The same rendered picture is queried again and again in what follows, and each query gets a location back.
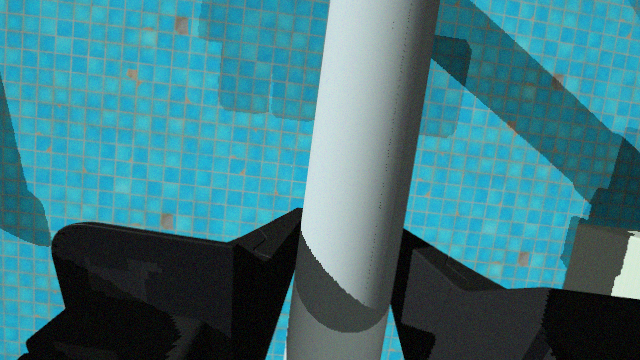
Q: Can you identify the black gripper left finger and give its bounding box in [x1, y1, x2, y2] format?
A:
[51, 207, 303, 360]

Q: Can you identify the light grey cylinder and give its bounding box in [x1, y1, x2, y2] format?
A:
[283, 0, 440, 360]

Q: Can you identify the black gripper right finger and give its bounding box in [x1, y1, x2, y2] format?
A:
[390, 229, 640, 360]

